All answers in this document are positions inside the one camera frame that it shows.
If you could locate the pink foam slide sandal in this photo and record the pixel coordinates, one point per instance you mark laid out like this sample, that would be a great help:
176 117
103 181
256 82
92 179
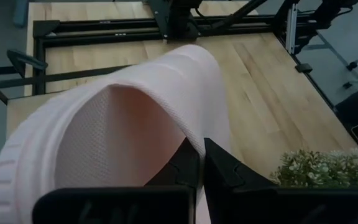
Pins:
120 140

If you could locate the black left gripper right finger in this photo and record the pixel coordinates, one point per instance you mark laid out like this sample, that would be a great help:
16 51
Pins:
228 180

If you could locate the artificial green plant black pot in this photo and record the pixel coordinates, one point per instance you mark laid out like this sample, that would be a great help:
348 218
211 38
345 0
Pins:
322 169

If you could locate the black table frame rails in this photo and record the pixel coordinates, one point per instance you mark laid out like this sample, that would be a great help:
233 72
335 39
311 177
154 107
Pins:
104 31

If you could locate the wooden shelf black metal frame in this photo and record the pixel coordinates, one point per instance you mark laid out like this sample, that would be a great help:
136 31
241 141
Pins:
20 115

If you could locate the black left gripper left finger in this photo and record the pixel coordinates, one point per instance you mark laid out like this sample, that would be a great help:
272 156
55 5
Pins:
172 177

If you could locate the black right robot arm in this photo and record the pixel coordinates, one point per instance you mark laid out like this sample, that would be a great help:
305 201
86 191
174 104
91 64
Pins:
179 18

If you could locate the silver aluminium frame bar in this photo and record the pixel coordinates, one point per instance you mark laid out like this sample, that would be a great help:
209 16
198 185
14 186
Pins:
291 28

